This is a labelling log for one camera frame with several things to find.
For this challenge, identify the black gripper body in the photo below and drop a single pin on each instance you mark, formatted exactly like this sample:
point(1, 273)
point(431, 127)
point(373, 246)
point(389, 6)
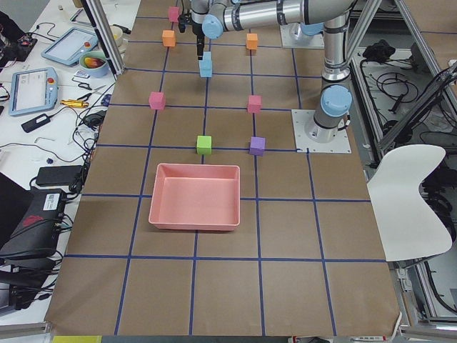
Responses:
point(198, 31)

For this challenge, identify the light blue foam block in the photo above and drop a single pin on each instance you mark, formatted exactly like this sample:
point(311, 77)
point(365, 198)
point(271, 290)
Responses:
point(205, 68)
point(207, 55)

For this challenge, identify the pink foam block right far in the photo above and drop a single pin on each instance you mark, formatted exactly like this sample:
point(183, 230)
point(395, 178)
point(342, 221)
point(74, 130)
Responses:
point(173, 14)

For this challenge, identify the pink foam block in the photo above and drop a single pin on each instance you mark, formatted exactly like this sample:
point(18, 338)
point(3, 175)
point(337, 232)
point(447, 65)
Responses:
point(157, 100)
point(254, 104)
point(173, 14)

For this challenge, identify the orange foam block far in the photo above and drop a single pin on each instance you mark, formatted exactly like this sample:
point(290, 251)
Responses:
point(168, 38)

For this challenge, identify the orange foam block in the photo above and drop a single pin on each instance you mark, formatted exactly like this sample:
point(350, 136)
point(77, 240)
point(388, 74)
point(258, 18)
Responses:
point(168, 38)
point(252, 41)

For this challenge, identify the orange foam block near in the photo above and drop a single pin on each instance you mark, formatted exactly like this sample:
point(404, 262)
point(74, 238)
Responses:
point(252, 41)

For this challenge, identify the pink foam block far left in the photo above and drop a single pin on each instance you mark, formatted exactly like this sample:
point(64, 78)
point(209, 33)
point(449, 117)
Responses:
point(157, 100)

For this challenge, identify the pink foam block near left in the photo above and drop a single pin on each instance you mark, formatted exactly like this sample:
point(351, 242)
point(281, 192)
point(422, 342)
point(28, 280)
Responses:
point(254, 104)

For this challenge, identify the green foam block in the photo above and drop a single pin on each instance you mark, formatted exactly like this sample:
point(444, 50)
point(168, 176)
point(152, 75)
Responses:
point(204, 145)

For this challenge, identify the green bowl with fruit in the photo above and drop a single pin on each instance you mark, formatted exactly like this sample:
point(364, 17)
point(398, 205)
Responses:
point(94, 64)

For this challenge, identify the purple foam block left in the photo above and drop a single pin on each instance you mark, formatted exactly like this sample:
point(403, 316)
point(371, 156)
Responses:
point(257, 146)

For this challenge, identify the scissors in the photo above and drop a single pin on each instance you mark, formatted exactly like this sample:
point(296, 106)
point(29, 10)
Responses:
point(86, 96)

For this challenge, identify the blue teach pendant far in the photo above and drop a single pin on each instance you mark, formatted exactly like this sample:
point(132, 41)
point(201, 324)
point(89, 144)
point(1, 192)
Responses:
point(70, 47)

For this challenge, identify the blue teach pendant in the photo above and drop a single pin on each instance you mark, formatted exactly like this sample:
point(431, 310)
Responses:
point(70, 47)
point(33, 91)

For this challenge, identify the pink plastic tray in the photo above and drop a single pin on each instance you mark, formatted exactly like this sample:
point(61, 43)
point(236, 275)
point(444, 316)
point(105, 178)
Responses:
point(196, 197)

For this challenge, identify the blue teach pendant near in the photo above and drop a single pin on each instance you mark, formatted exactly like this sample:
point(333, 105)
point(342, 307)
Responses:
point(33, 91)

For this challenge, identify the black power adapter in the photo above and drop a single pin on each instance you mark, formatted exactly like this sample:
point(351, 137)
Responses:
point(57, 175)

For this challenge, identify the black computer box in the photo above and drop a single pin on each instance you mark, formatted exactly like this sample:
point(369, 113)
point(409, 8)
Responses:
point(35, 234)

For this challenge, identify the white chair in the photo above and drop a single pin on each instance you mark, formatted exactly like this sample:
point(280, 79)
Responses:
point(408, 227)

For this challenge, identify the aluminium frame post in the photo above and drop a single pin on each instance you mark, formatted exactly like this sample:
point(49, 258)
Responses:
point(97, 17)

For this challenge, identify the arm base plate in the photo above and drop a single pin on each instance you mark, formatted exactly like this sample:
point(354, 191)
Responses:
point(311, 138)
point(315, 42)

